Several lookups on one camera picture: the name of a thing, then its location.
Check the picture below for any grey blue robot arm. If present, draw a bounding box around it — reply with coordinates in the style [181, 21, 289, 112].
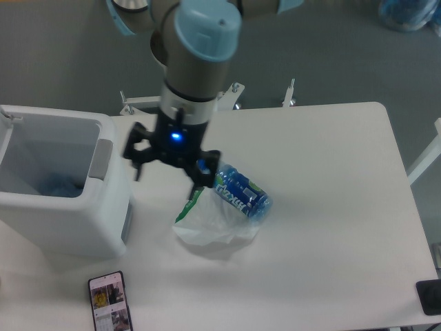
[107, 1, 300, 190]

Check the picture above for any white frame leg right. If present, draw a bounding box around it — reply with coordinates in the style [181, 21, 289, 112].
[407, 118, 440, 185]

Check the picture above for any blue plastic bag background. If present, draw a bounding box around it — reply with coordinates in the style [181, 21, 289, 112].
[378, 0, 440, 32]

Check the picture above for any black smartphone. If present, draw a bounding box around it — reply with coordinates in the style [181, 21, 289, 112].
[88, 270, 133, 331]

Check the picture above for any black device at table edge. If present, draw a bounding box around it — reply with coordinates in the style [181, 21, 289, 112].
[416, 279, 440, 316]

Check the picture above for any white table support frame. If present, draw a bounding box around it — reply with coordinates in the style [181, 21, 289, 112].
[120, 78, 296, 116]

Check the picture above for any white trash can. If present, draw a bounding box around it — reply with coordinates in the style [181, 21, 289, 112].
[1, 105, 133, 258]

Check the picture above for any white green plastic bag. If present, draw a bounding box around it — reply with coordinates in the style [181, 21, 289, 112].
[173, 188, 261, 246]

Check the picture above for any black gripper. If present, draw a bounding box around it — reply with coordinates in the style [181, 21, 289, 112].
[123, 113, 221, 201]

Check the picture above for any blue plastic water bottle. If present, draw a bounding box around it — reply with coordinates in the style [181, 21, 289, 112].
[212, 161, 273, 222]

